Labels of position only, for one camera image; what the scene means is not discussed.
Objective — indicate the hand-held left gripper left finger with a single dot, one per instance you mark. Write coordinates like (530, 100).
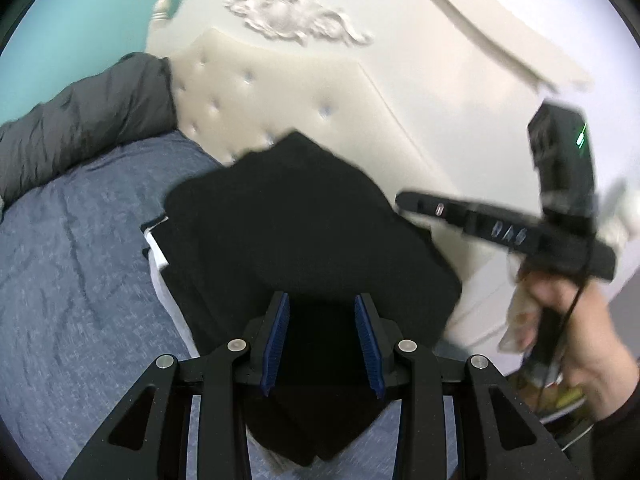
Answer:
(277, 345)

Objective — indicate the person's right forearm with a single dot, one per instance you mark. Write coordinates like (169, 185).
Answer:
(620, 435)

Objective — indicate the person's right hand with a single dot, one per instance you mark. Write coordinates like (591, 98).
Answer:
(590, 340)

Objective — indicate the grey rolled duvet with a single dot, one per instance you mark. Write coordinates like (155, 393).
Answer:
(90, 120)

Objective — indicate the cream padded headboard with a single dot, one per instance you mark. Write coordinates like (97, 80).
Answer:
(400, 85)

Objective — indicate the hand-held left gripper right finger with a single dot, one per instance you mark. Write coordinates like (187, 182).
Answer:
(367, 345)

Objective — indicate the bed with blue sheet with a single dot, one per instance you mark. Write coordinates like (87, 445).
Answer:
(75, 285)

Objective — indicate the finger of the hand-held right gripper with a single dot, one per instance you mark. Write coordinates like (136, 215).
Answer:
(435, 210)

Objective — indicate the black pants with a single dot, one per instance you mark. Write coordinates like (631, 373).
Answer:
(300, 220)

